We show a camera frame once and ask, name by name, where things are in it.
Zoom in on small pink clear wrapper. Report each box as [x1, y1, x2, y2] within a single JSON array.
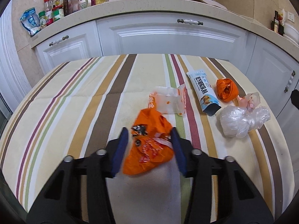
[[237, 92, 261, 112]]

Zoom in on clear plastic bag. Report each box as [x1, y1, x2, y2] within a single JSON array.
[[220, 106, 271, 139]]

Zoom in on orange bag ball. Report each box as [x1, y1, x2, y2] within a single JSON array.
[[216, 78, 239, 103]]

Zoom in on orange snack wrapper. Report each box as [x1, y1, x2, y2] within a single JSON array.
[[123, 108, 174, 176]]

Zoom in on blue white toothpaste tube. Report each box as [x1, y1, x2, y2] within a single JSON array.
[[187, 69, 221, 116]]

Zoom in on clear orange printed wrapper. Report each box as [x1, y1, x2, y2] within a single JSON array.
[[148, 84, 187, 116]]

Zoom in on white bowl stack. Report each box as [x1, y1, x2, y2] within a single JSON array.
[[283, 23, 299, 44]]

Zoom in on dark sauce bottle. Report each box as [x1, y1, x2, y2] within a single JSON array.
[[273, 11, 279, 33]]

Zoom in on blue white pouch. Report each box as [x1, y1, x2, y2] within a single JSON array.
[[20, 7, 41, 37]]

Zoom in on red lidded jar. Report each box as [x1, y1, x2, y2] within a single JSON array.
[[52, 5, 64, 22]]

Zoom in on left cabinet door handle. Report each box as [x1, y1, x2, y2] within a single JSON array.
[[284, 70, 296, 93]]

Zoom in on white wall socket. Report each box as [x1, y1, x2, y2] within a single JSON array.
[[287, 11, 295, 23]]

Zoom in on wide drawer handle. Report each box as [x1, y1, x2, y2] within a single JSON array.
[[177, 19, 204, 25]]

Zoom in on left drawer handle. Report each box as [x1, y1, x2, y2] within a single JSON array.
[[49, 35, 69, 46]]

